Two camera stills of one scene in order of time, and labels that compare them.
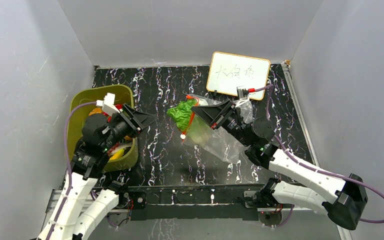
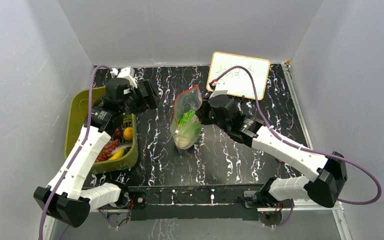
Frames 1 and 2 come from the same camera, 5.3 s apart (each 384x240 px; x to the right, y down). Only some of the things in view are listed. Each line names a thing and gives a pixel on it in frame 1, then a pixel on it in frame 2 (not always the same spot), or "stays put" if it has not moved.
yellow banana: x=119 y=153 stays put
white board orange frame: x=226 y=71 stays put
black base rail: x=204 y=203 stays put
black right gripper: x=221 y=115 stays put
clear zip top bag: x=200 y=134 → x=186 y=125
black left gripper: x=137 y=120 → x=147 y=103
